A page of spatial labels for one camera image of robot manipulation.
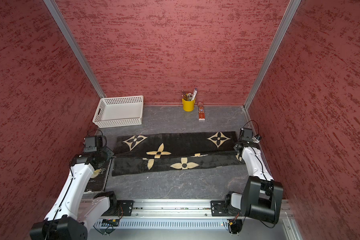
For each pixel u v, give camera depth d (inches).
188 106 45.7
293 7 28.0
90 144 23.7
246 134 26.6
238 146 24.7
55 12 28.5
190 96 40.9
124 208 29.0
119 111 44.9
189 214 29.2
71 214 15.9
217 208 29.0
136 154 33.4
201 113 45.0
